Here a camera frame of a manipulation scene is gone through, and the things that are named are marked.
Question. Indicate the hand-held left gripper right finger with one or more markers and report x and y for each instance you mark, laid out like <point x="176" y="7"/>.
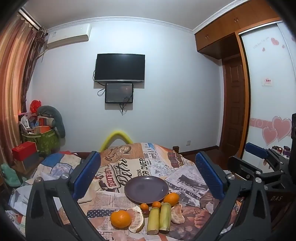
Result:
<point x="209" y="178"/>

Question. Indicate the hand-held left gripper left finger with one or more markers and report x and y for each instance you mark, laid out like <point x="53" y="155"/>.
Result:
<point x="86" y="176"/>

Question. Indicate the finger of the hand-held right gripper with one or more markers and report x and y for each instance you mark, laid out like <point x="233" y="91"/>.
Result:
<point x="255" y="150"/>
<point x="242" y="165"/>

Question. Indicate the large orange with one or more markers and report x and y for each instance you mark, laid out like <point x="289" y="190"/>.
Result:
<point x="171" y="199"/>
<point x="120" y="219"/>

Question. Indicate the peeled pomelo piece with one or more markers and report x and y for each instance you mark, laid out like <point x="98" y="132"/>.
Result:
<point x="177" y="214"/>
<point x="137" y="220"/>

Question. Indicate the small tangerine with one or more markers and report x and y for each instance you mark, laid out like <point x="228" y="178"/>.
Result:
<point x="156" y="204"/>
<point x="144" y="206"/>

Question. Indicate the green sugarcane piece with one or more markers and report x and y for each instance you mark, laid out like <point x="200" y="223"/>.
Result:
<point x="165" y="217"/>
<point x="153" y="220"/>

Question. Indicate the dark purple plate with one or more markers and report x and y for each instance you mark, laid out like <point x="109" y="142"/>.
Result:
<point x="145" y="188"/>

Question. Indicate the blue patchwork blanket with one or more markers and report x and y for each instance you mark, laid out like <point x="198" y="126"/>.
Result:
<point x="60" y="164"/>

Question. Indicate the wooden bedpost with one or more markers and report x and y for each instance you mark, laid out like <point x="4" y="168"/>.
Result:
<point x="175" y="149"/>

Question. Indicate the white heart wardrobe door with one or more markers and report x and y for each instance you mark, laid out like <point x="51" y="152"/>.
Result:
<point x="270" y="104"/>

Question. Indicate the yellow foam tube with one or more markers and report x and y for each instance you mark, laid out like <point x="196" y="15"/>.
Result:
<point x="116" y="134"/>

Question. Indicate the green storage bag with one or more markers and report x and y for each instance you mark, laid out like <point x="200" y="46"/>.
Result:
<point x="45" y="142"/>

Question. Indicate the brown wooden door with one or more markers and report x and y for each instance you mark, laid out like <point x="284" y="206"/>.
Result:
<point x="233" y="99"/>

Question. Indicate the dark grey box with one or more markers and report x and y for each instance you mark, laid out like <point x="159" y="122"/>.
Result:
<point x="31" y="161"/>

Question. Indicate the orange box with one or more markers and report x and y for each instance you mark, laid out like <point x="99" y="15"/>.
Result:
<point x="42" y="129"/>

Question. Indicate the red box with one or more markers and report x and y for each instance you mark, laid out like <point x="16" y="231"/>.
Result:
<point x="23" y="150"/>

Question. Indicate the small dark red fruit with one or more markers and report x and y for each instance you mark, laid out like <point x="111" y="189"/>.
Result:
<point x="145" y="212"/>

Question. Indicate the small white fan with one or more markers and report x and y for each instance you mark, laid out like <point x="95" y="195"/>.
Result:
<point x="25" y="122"/>

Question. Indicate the red plastic bag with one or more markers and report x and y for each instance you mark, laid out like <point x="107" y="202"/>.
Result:
<point x="35" y="106"/>

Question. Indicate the pink orange curtain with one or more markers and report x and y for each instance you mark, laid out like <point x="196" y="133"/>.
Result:
<point x="11" y="81"/>

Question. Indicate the wooden overhead cabinet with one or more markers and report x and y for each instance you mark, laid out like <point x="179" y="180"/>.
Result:
<point x="231" y="25"/>

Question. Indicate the brown sheer curtain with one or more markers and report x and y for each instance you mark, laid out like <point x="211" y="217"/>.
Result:
<point x="34" y="58"/>

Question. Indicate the white air conditioner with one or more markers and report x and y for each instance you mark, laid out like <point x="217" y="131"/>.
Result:
<point x="69" y="34"/>

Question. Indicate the small black wall monitor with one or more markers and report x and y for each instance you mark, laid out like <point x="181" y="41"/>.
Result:
<point x="119" y="92"/>

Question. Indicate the black wall television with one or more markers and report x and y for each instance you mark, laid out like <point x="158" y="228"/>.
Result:
<point x="120" y="67"/>

